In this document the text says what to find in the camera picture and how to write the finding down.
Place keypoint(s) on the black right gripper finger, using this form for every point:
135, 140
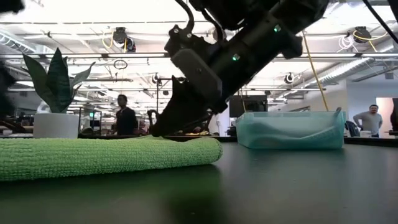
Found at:
180, 109

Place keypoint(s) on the teal plastic bin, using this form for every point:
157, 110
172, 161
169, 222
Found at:
292, 118

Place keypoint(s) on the lime green microfiber towel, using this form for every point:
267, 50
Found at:
93, 157

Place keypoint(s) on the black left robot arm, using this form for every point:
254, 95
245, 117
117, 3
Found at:
4, 93

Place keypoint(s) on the small black ceiling reel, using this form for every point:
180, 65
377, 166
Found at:
155, 77
289, 77

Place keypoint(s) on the white round pillar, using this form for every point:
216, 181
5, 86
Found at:
222, 124

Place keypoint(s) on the person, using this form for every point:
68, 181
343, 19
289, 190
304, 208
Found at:
126, 119
370, 119

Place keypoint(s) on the fake plant in white pot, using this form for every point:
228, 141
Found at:
56, 90

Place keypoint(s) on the dark office chair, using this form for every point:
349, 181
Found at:
352, 128

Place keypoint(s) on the white standing board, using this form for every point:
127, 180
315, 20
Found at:
385, 118

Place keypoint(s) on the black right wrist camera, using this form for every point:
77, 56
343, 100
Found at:
199, 77

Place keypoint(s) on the black wall screen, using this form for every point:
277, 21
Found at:
258, 105

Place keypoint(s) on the silver ventilation duct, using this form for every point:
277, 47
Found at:
342, 70
15, 42

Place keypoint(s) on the black table frame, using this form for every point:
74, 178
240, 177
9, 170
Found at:
373, 141

